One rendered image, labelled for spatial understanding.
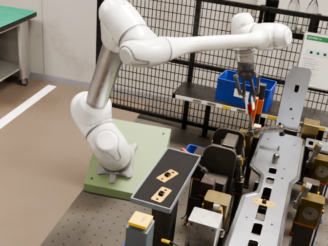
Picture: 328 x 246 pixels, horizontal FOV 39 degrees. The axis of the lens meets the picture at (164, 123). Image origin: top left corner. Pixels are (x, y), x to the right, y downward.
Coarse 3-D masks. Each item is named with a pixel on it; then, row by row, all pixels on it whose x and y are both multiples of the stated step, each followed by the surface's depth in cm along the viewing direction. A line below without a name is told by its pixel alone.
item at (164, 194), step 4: (160, 188) 155; (164, 188) 155; (156, 192) 152; (160, 192) 151; (164, 192) 152; (168, 192) 153; (156, 196) 151; (160, 196) 151; (164, 196) 151; (152, 200) 149; (156, 200) 149; (160, 200) 149
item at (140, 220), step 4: (136, 212) 143; (140, 212) 143; (132, 216) 141; (136, 216) 141; (140, 216) 141; (144, 216) 141; (148, 216) 141; (152, 216) 142; (132, 220) 139; (136, 220) 139; (140, 220) 139; (144, 220) 140; (148, 220) 140; (128, 224) 139; (132, 224) 138; (136, 224) 138; (140, 224) 138; (144, 224) 138; (148, 224) 138; (144, 228) 137
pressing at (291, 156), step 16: (272, 144) 224; (288, 144) 226; (304, 144) 228; (256, 160) 210; (288, 160) 212; (272, 176) 198; (288, 176) 200; (256, 192) 186; (272, 192) 187; (288, 192) 189; (240, 208) 175; (256, 208) 177; (272, 208) 178; (240, 224) 167; (272, 224) 169; (240, 240) 159; (256, 240) 160; (272, 240) 161
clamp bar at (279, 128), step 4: (280, 124) 214; (256, 128) 220; (260, 128) 219; (264, 128) 218; (268, 128) 216; (272, 128) 215; (276, 128) 214; (280, 128) 214; (284, 128) 216; (256, 132) 218; (260, 132) 218; (264, 132) 217; (268, 132) 216; (272, 132) 216; (284, 132) 216
